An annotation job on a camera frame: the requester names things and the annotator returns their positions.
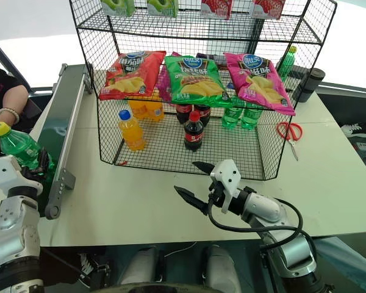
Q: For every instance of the green potato chips bag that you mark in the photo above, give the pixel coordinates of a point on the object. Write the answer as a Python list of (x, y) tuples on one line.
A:
[(195, 81)]

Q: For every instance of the black cylindrical flask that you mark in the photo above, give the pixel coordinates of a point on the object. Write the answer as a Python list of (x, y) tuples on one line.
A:
[(308, 84)]

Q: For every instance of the green soda bottle yellow cap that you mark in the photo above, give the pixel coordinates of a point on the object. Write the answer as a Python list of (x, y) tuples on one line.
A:
[(18, 146)]

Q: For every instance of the person's bare forearm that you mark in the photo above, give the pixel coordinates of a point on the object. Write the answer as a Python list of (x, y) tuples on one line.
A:
[(13, 97)]

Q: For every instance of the small grey box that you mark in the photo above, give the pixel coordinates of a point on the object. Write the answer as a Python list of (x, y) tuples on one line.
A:
[(365, 147)]

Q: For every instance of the black and white shoe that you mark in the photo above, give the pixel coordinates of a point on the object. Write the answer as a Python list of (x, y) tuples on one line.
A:
[(358, 128)]

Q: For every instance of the orange soda bottle blue cap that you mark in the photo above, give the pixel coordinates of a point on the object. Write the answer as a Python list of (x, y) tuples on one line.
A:
[(132, 132)]

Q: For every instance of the green snack packets top shelf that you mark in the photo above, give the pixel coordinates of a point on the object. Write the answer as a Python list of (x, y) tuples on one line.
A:
[(117, 6)]

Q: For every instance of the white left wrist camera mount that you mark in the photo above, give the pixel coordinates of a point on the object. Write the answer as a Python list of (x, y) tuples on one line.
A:
[(3, 172)]

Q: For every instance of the red snack packets top shelf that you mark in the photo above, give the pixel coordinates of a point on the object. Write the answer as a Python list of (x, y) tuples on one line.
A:
[(216, 8)]

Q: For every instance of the magenta snack bag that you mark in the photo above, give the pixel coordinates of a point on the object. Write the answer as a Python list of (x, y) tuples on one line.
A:
[(163, 85)]

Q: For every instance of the teal cloth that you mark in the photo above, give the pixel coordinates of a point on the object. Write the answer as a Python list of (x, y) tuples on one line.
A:
[(347, 265)]

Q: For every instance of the red potato chips bag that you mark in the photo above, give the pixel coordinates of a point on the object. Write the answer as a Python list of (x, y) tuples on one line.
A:
[(131, 74)]

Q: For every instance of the green apple drink carton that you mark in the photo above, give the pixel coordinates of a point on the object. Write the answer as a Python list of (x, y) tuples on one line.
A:
[(162, 7)]

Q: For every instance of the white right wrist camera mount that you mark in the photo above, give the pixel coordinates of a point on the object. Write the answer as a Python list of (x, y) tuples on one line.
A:
[(227, 175)]

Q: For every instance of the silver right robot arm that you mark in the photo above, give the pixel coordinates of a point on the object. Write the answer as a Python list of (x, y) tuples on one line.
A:
[(280, 244)]

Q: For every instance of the cola bottle red cap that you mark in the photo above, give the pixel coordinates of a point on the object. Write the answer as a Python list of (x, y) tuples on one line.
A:
[(194, 134)]

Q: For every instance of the pink potato chips bag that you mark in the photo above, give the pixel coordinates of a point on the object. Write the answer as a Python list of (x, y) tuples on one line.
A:
[(259, 81)]

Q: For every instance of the red strawberry drink carton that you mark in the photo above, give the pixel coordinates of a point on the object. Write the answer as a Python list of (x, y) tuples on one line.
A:
[(268, 8)]

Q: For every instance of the white rounded robot leg cover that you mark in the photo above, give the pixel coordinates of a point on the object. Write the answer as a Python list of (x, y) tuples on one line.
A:
[(222, 268), (140, 265)]

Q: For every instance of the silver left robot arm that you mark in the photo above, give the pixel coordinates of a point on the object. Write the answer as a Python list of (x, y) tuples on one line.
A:
[(15, 232)]

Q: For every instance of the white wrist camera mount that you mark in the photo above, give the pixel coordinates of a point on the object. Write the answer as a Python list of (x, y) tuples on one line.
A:
[(227, 175), (3, 172)]

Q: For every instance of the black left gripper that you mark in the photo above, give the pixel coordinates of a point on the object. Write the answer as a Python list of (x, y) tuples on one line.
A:
[(33, 175)]

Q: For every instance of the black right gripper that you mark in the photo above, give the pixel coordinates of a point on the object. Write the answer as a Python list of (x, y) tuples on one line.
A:
[(217, 193)]

